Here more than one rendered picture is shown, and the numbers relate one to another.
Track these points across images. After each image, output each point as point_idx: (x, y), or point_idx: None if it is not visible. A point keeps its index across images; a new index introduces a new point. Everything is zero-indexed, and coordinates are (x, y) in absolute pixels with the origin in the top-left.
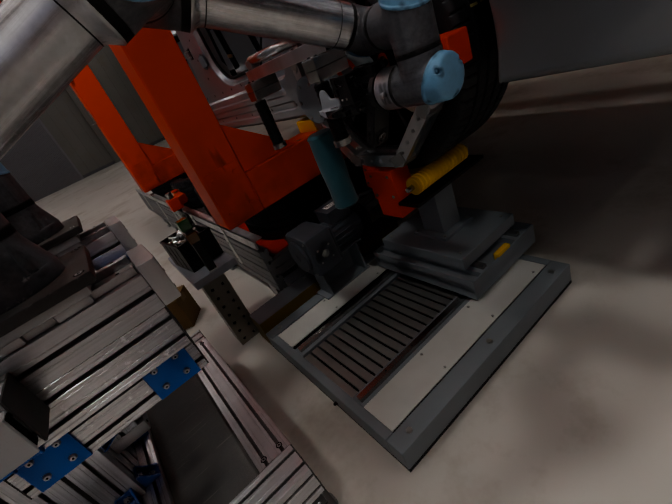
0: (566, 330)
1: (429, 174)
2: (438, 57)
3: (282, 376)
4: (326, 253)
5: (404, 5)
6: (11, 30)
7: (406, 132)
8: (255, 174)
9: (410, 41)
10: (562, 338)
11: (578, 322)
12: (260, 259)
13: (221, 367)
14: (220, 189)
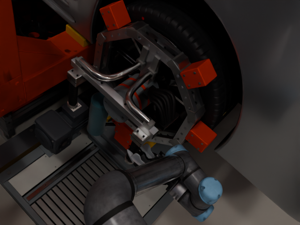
0: (177, 216)
1: (154, 142)
2: (207, 214)
3: (8, 211)
4: (64, 143)
5: (208, 203)
6: None
7: (158, 137)
8: (30, 82)
9: (202, 207)
10: (174, 220)
11: (183, 212)
12: (1, 118)
13: None
14: (1, 96)
